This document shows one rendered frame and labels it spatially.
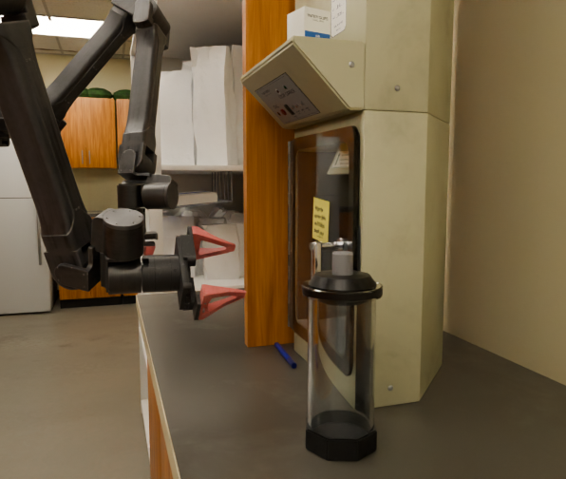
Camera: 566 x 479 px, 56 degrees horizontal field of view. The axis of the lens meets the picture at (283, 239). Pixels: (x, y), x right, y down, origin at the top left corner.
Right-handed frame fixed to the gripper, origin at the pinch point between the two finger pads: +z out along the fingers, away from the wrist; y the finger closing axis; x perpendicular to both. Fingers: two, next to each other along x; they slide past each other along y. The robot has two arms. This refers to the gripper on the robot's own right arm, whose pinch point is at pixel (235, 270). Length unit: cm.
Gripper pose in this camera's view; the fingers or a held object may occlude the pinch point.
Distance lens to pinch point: 86.3
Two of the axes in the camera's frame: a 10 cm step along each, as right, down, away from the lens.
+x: -2.2, 6.7, 7.1
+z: 9.5, -0.2, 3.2
